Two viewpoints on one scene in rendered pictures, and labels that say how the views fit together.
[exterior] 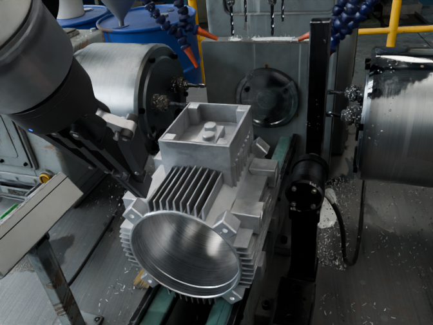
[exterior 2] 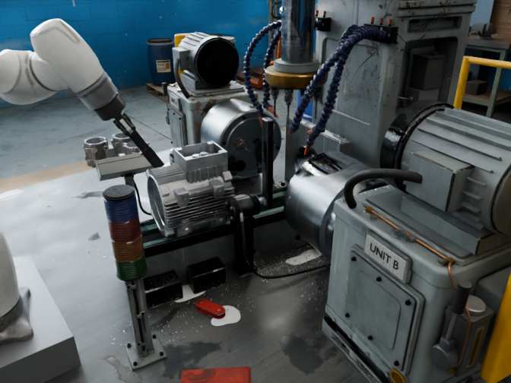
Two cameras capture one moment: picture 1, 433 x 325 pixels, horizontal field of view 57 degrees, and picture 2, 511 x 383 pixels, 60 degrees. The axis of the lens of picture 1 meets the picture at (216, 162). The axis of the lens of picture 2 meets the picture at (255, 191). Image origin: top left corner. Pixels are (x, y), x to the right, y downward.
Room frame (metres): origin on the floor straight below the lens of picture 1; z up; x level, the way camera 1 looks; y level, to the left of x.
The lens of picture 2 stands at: (-0.26, -0.84, 1.59)
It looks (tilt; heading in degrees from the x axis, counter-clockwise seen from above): 27 degrees down; 40
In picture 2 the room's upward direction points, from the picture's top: 1 degrees counter-clockwise
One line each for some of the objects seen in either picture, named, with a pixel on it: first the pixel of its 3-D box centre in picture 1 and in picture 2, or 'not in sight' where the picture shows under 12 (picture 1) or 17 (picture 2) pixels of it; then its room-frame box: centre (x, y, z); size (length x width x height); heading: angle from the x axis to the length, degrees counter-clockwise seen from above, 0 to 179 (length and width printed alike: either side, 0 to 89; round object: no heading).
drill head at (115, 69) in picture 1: (110, 97); (233, 133); (0.88, 0.23, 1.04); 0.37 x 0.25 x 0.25; 68
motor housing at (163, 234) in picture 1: (207, 209); (189, 194); (0.46, 0.02, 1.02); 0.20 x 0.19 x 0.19; 159
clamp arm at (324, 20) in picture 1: (316, 100); (267, 165); (0.58, -0.17, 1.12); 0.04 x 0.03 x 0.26; 158
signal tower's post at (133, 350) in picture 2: not in sight; (133, 280); (0.13, -0.17, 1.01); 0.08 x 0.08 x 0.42; 68
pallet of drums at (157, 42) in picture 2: not in sight; (194, 65); (4.07, 3.97, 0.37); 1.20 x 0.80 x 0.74; 163
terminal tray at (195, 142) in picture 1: (209, 143); (201, 162); (0.50, 0.01, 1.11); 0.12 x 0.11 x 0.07; 159
